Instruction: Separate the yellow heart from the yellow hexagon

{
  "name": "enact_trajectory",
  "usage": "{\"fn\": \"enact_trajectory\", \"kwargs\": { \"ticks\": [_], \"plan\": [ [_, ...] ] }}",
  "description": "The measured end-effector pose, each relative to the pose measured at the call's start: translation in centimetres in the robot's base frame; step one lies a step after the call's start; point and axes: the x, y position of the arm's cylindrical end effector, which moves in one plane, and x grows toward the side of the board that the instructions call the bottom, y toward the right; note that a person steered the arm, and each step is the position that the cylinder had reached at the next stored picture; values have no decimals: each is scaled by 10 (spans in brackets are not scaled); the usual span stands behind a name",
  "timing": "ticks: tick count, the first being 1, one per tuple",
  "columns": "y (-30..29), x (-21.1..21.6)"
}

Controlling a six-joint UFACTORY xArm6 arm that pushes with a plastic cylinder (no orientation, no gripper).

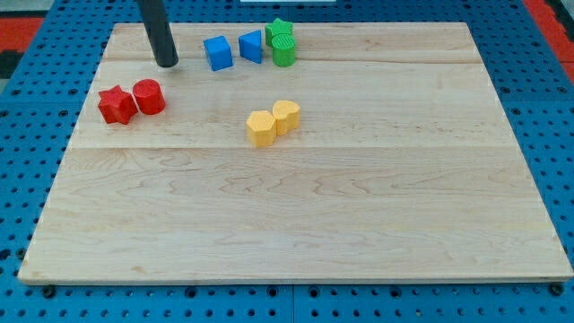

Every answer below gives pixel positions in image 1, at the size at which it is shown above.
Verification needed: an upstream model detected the green cylinder block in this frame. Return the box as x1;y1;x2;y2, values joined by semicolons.
272;34;296;67

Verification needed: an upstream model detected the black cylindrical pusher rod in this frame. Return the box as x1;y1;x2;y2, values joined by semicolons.
136;0;178;68

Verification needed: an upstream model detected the light wooden board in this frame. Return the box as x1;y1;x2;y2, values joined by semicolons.
19;22;573;285

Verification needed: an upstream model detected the yellow heart block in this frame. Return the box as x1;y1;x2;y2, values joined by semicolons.
272;100;300;135

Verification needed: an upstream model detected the blue cube block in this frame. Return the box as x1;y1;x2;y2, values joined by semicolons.
204;36;233;71

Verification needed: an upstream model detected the red star block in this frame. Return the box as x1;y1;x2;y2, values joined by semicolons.
98;85;138;125

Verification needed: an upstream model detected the blue triangle block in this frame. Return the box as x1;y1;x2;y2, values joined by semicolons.
238;31;263;64

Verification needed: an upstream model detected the red cylinder block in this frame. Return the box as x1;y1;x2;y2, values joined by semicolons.
132;79;166;115

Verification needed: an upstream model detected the yellow hexagon block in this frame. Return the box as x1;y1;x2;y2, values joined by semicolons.
246;110;277;148

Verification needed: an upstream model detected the green star block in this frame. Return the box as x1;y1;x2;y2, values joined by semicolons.
265;18;293;47

